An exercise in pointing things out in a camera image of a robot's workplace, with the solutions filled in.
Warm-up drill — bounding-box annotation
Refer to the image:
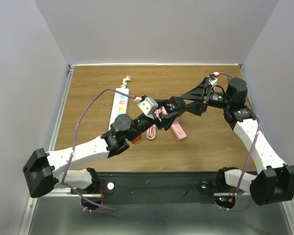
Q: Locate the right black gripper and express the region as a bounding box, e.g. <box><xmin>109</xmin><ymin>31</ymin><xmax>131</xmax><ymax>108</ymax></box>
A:
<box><xmin>181</xmin><ymin>77</ymin><xmax>231</xmax><ymax>116</ymax></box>

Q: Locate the red cube socket plug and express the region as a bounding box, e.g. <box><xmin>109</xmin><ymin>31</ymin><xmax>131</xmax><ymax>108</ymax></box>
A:
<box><xmin>132</xmin><ymin>134</ymin><xmax>142</xmax><ymax>144</ymax></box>

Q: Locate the white multicolour power strip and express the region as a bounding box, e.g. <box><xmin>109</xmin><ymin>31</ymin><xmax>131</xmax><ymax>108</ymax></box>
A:
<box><xmin>108</xmin><ymin>87</ymin><xmax>130</xmax><ymax>132</ymax></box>

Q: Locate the black cube socket plug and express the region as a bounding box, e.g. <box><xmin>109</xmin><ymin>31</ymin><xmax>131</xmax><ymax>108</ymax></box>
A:
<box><xmin>166</xmin><ymin>96</ymin><xmax>188</xmax><ymax>118</ymax></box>

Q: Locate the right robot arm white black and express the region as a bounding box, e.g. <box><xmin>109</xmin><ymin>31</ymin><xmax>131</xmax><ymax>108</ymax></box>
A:
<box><xmin>181</xmin><ymin>74</ymin><xmax>294</xmax><ymax>206</ymax></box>

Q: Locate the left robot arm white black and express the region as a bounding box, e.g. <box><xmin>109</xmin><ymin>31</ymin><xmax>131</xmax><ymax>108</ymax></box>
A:
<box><xmin>23</xmin><ymin>96</ymin><xmax>187</xmax><ymax>198</ymax></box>

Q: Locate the pink power strip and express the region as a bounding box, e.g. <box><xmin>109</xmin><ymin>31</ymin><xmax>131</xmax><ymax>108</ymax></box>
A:
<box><xmin>170</xmin><ymin>118</ymin><xmax>187</xmax><ymax>141</ymax></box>

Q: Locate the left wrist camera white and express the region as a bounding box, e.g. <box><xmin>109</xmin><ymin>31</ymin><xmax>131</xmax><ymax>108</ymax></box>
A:
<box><xmin>138</xmin><ymin>97</ymin><xmax>158</xmax><ymax>119</ymax></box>

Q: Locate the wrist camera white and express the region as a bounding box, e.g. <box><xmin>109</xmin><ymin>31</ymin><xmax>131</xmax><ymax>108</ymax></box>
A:
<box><xmin>208</xmin><ymin>72</ymin><xmax>220</xmax><ymax>87</ymax></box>
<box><xmin>138</xmin><ymin>97</ymin><xmax>158</xmax><ymax>119</ymax></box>

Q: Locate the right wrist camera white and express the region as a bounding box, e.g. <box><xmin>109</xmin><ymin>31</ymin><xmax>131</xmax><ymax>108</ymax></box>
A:
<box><xmin>208</xmin><ymin>72</ymin><xmax>220</xmax><ymax>87</ymax></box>

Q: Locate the pink coiled cable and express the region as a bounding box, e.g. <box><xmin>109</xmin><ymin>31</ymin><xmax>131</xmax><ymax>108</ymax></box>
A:
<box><xmin>146</xmin><ymin>109</ymin><xmax>162</xmax><ymax>141</ymax></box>

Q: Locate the white power strip cord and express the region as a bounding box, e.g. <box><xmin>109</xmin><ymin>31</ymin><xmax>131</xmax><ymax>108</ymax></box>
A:
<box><xmin>120</xmin><ymin>75</ymin><xmax>133</xmax><ymax>89</ymax></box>

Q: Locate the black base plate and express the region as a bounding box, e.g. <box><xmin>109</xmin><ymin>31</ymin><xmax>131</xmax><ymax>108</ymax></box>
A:
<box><xmin>70</xmin><ymin>172</ymin><xmax>257</xmax><ymax>205</ymax></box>

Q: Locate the aluminium frame rail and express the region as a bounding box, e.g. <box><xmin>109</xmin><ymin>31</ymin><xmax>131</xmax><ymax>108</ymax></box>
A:
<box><xmin>30</xmin><ymin>186</ymin><xmax>75</xmax><ymax>196</ymax></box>

